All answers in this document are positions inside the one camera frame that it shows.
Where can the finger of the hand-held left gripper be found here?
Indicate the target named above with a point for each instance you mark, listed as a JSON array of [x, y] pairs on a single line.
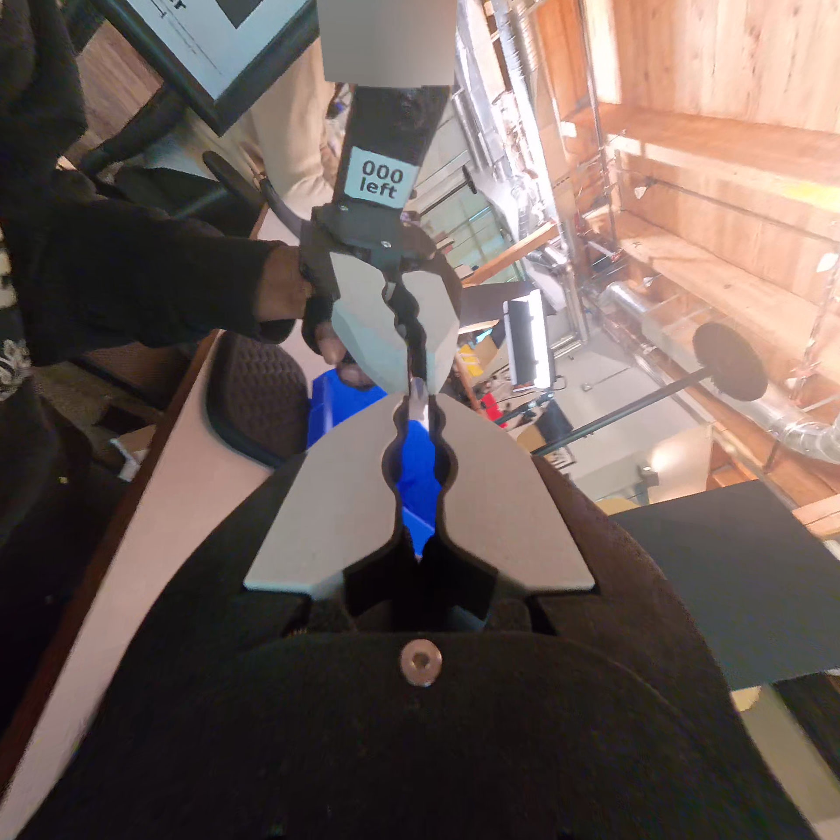
[[364, 315], [436, 315]]

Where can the LED panel light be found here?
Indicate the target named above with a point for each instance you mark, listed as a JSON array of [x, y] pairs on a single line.
[[528, 338]]

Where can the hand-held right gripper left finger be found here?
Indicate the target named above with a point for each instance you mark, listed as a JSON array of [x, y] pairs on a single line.
[[321, 518]]

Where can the black office chair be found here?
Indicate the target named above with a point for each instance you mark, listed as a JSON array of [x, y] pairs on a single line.
[[236, 177]]

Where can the black disc on pole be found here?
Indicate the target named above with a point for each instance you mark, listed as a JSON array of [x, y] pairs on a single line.
[[469, 177], [728, 361]]

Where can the silver ribbed flexible duct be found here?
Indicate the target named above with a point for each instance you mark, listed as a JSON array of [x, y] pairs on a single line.
[[807, 433]]

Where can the black mesh pad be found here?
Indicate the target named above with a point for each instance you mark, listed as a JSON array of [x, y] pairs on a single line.
[[262, 394]]

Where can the yellow box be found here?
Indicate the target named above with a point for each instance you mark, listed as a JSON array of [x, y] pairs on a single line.
[[467, 358]]

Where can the person's left hand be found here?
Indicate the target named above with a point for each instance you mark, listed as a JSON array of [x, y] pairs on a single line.
[[282, 282]]

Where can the person's left forearm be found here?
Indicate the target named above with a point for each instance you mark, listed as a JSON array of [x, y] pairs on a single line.
[[131, 275]]

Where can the black flat panel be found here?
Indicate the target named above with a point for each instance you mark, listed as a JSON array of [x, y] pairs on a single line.
[[722, 577]]

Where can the framed tag sign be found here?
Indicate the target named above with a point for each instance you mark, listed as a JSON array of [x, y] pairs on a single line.
[[216, 46]]

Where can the blue plastic bin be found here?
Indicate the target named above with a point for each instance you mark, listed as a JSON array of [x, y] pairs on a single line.
[[420, 466]]

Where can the black printed sweatshirt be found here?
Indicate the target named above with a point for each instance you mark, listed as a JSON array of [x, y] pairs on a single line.
[[26, 262]]

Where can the wooden support post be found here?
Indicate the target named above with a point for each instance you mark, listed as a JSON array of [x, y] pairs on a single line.
[[512, 253]]

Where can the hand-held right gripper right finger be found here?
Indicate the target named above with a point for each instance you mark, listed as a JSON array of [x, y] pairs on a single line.
[[518, 518]]

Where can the small pale block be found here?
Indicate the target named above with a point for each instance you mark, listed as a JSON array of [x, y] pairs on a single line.
[[418, 400]]

